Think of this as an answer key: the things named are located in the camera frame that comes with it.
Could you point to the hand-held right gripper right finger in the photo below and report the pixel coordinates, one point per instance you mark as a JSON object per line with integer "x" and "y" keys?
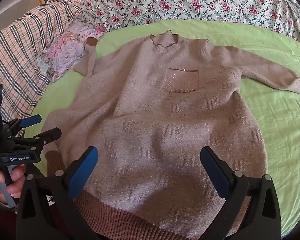
{"x": 215, "y": 173}

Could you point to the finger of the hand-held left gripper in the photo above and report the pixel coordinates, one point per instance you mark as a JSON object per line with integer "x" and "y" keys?
{"x": 31, "y": 121}
{"x": 51, "y": 133}

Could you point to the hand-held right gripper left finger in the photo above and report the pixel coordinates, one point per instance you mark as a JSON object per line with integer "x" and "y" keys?
{"x": 82, "y": 173}

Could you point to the beige knit sweater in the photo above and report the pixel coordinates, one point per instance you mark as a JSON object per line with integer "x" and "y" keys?
{"x": 150, "y": 120}

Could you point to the person's left hand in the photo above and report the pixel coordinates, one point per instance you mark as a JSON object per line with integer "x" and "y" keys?
{"x": 15, "y": 180}

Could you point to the plaid blanket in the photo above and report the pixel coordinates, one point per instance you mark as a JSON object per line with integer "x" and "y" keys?
{"x": 20, "y": 50}

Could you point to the purple floral pillow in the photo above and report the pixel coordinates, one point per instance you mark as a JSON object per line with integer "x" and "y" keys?
{"x": 62, "y": 52}

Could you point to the green bed sheet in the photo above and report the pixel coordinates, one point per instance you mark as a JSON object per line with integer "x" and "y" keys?
{"x": 277, "y": 130}

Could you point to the rose floral quilt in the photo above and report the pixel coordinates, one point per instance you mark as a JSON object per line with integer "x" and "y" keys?
{"x": 190, "y": 2}

